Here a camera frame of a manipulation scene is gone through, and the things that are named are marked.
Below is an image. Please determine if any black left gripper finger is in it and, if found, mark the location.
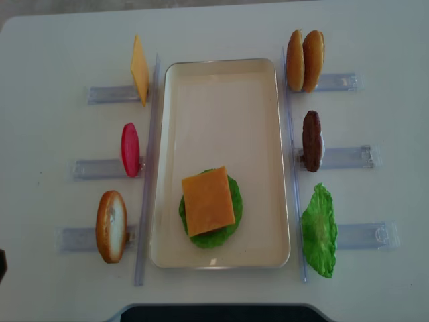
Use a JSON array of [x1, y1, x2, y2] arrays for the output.
[[0, 249, 7, 282]]

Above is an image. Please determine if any orange cheese slice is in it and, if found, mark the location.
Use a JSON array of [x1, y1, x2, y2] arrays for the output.
[[182, 166, 235, 237], [131, 34, 149, 107]]

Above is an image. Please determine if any sliced bread standing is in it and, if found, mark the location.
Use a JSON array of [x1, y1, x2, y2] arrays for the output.
[[95, 190, 127, 264]]

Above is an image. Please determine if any red tomato slice standing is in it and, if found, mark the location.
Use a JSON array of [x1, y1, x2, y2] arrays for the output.
[[121, 123, 140, 177]]

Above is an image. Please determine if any green lettuce leaf standing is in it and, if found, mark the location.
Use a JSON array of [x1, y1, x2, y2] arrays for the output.
[[301, 183, 338, 278]]

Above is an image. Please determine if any brown meat patty standing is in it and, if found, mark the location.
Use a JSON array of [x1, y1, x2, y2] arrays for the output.
[[302, 111, 322, 172]]

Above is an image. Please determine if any black base at bottom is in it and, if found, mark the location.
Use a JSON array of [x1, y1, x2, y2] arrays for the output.
[[120, 305, 326, 322]]

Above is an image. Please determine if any cream rectangular metal tray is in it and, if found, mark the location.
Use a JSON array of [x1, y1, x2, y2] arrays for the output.
[[150, 58, 290, 269]]

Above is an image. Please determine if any brown bun half left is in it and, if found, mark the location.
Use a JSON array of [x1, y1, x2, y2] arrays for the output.
[[286, 30, 305, 92]]

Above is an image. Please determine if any brown bun half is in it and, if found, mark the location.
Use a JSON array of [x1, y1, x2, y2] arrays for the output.
[[302, 30, 325, 93], [286, 30, 305, 92]]

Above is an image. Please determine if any brown bun half right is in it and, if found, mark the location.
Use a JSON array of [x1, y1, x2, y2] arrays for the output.
[[302, 30, 325, 93]]

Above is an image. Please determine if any clear bread holder rail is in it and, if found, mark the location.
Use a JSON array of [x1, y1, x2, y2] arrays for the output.
[[55, 225, 138, 253]]

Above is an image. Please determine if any clear tomato holder rail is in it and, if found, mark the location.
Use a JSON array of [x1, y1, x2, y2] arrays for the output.
[[67, 158, 130, 181]]

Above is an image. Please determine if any long clear left rail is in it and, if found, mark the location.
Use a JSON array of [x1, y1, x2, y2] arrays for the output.
[[134, 54, 161, 286]]

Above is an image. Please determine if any long clear rail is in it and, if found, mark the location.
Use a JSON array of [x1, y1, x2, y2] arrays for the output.
[[282, 46, 308, 284], [134, 54, 161, 286]]

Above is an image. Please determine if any clear cheese holder rail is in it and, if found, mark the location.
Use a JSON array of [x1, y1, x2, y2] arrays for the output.
[[87, 85, 141, 105]]

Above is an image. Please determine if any long clear right rail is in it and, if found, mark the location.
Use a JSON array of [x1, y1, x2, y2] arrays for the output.
[[282, 46, 308, 284]]

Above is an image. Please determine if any clear patty holder rail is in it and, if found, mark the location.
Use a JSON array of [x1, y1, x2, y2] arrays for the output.
[[294, 144, 382, 170]]

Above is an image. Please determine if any clear lettuce holder rail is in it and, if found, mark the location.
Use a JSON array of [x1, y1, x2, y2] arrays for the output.
[[337, 221, 400, 250]]

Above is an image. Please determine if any clear bun holder rail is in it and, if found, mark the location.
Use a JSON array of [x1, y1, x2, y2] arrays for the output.
[[313, 72, 363, 92]]

